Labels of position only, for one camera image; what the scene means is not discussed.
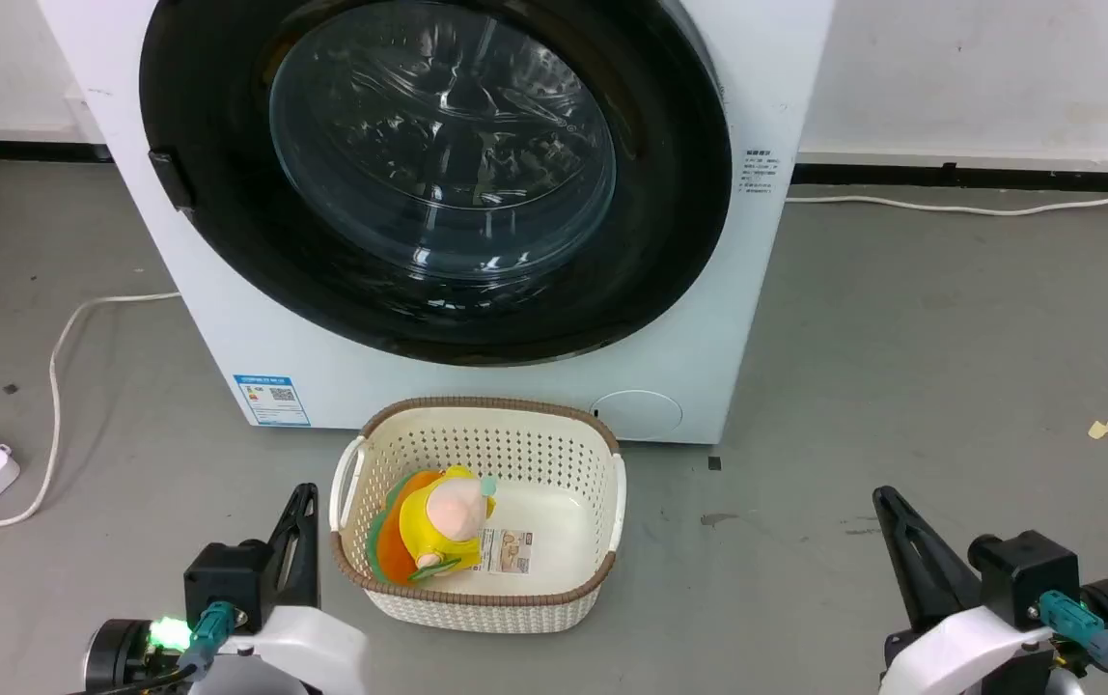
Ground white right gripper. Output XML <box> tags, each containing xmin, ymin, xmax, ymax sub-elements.
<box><xmin>872</xmin><ymin>486</ymin><xmax>1108</xmax><ymax>695</ymax></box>

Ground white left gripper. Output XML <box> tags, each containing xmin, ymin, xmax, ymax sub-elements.
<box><xmin>84</xmin><ymin>483</ymin><xmax>369</xmax><ymax>695</ymax></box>

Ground white front-load washing machine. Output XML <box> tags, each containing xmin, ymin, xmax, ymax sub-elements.
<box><xmin>38</xmin><ymin>0</ymin><xmax>837</xmax><ymax>446</ymax></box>

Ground round black glass washer door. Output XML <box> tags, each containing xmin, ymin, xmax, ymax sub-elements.
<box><xmin>139</xmin><ymin>0</ymin><xmax>734</xmax><ymax>367</ymax></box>

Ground yellow plush doll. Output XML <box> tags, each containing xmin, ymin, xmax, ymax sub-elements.
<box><xmin>366</xmin><ymin>465</ymin><xmax>499</xmax><ymax>586</ymax></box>

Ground blue energy label sticker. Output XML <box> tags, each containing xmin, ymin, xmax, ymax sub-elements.
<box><xmin>233</xmin><ymin>374</ymin><xmax>312</xmax><ymax>428</ymax></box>

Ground printed paper product label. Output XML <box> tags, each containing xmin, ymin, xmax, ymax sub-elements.
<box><xmin>478</xmin><ymin>527</ymin><xmax>535</xmax><ymax>575</ymax></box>

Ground cream woven laundry basket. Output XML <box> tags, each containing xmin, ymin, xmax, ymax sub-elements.
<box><xmin>328</xmin><ymin>396</ymin><xmax>628</xmax><ymax>634</ymax></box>

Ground round white filter cover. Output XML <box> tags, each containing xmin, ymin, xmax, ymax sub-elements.
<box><xmin>590</xmin><ymin>389</ymin><xmax>684</xmax><ymax>441</ymax></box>

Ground teal plug black cable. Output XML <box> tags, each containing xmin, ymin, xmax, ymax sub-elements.
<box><xmin>1039</xmin><ymin>590</ymin><xmax>1108</xmax><ymax>695</ymax></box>
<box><xmin>71</xmin><ymin>600</ymin><xmax>238</xmax><ymax>695</ymax></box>

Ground white power cable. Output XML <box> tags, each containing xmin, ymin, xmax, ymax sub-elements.
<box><xmin>786</xmin><ymin>179</ymin><xmax>1108</xmax><ymax>217</ymax></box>
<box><xmin>0</xmin><ymin>292</ymin><xmax>182</xmax><ymax>530</ymax></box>

